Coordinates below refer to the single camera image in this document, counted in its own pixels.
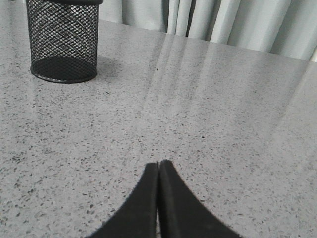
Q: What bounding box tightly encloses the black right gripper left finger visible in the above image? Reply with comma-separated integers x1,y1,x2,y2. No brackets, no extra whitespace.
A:
89,163,159,238

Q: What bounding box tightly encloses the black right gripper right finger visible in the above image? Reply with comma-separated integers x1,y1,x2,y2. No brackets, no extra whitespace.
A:
158,160,232,238

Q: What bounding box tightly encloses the black mesh pen bucket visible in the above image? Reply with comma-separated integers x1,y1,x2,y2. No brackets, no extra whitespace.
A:
26,0,102,84

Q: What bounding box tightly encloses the grey pleated curtain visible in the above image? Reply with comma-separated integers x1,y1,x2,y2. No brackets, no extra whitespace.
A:
100,0,317,61

